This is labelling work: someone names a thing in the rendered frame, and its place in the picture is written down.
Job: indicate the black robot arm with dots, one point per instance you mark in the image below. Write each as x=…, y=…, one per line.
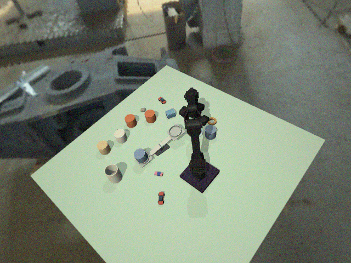
x=193, y=127

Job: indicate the brown cylinder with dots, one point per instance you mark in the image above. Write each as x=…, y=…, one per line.
x=103, y=147
x=130, y=120
x=150, y=116

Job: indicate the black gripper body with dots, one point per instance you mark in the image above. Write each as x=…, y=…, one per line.
x=193, y=115

